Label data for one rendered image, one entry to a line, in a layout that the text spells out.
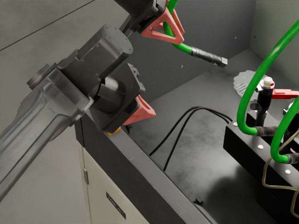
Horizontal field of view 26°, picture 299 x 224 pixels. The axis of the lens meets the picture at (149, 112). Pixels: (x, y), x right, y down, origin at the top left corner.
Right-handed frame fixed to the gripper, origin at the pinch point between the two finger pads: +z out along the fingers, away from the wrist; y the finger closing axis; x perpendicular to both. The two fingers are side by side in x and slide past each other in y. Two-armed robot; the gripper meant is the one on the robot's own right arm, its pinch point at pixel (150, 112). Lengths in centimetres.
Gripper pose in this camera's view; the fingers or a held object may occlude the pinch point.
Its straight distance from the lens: 108.9
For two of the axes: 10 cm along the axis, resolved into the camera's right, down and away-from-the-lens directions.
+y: 6.6, -6.6, -3.6
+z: 6.6, 2.7, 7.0
